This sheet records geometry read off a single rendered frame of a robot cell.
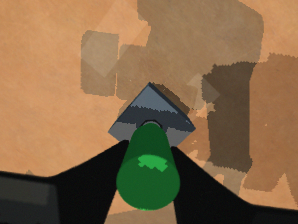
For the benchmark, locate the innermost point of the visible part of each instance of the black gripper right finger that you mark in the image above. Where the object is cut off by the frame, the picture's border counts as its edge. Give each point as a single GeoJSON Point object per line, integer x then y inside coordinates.
{"type": "Point", "coordinates": [203, 200]}

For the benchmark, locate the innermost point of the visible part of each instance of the grey square block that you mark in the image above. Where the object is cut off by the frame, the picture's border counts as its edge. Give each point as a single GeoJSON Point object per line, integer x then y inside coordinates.
{"type": "Point", "coordinates": [152, 105]}

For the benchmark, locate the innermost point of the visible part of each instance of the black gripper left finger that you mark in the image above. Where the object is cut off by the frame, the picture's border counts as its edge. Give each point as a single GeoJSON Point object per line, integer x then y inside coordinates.
{"type": "Point", "coordinates": [80, 195]}

